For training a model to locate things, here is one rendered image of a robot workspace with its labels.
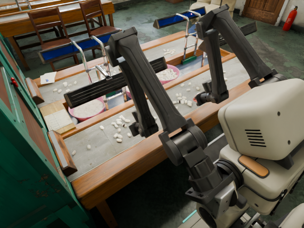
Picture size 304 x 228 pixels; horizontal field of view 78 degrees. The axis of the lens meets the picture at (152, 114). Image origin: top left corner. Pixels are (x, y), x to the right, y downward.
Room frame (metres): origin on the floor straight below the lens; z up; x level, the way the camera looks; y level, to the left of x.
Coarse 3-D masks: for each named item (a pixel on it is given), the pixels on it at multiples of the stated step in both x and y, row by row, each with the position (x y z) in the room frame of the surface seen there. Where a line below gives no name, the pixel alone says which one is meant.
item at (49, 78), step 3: (51, 72) 1.48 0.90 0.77; (54, 72) 1.48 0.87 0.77; (45, 75) 1.44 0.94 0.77; (48, 75) 1.44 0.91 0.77; (51, 75) 1.43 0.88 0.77; (54, 75) 1.43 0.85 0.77; (42, 78) 1.39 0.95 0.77; (45, 78) 1.39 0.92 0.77; (48, 78) 1.39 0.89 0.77; (51, 78) 1.38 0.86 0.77; (42, 81) 1.34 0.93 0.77; (45, 81) 1.34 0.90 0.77; (48, 81) 1.34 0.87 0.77; (51, 81) 1.34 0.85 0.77
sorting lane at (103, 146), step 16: (224, 64) 1.58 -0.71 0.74; (240, 64) 1.57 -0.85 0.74; (192, 80) 1.34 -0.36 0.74; (240, 80) 1.32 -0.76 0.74; (192, 96) 1.12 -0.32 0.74; (128, 112) 0.96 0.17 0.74; (96, 128) 0.81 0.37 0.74; (112, 128) 0.81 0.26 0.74; (128, 128) 0.81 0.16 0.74; (160, 128) 0.80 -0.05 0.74; (80, 144) 0.69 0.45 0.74; (96, 144) 0.69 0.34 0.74; (112, 144) 0.68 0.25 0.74; (128, 144) 0.68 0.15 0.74; (80, 160) 0.58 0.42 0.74; (96, 160) 0.58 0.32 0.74
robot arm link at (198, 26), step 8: (200, 24) 0.83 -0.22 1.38; (200, 32) 0.83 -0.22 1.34; (208, 32) 0.86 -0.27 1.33; (216, 32) 0.84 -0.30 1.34; (208, 40) 0.83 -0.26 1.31; (216, 40) 0.83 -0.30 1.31; (208, 48) 0.83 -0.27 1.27; (216, 48) 0.82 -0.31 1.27; (208, 56) 0.83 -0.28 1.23; (216, 56) 0.81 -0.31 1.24; (216, 64) 0.80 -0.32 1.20; (216, 72) 0.79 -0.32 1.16; (216, 80) 0.78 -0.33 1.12; (224, 80) 0.79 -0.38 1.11; (216, 88) 0.77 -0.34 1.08; (224, 88) 0.77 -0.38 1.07; (216, 96) 0.76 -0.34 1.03; (224, 96) 0.76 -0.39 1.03
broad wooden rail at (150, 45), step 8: (184, 32) 2.32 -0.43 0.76; (160, 40) 2.11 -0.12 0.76; (168, 40) 2.10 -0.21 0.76; (144, 48) 1.91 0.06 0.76; (80, 64) 1.62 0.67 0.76; (88, 64) 1.61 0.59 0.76; (96, 64) 1.61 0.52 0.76; (56, 72) 1.48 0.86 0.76; (64, 72) 1.48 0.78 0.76; (72, 72) 1.47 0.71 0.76; (80, 72) 1.50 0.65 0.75; (40, 80) 1.37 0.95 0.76; (56, 80) 1.37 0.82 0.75
